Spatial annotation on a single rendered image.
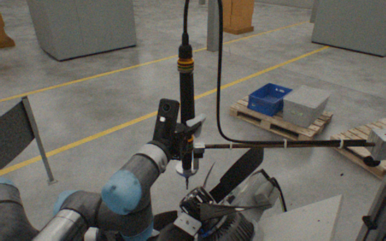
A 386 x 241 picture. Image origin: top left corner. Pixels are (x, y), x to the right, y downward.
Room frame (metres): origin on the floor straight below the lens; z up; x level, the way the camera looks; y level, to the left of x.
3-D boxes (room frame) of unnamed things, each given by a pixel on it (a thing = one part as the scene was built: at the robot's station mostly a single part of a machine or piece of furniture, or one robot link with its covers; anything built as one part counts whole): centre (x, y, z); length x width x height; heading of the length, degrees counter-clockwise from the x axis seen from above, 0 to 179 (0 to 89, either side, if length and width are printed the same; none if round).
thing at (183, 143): (0.58, 0.06, 1.63); 0.12 x 0.08 x 0.09; 156
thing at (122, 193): (0.43, 0.13, 1.63); 0.11 x 0.08 x 0.09; 156
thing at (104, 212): (0.43, 0.14, 1.53); 0.11 x 0.08 x 0.11; 80
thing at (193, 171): (0.69, 0.01, 1.50); 0.09 x 0.07 x 0.10; 91
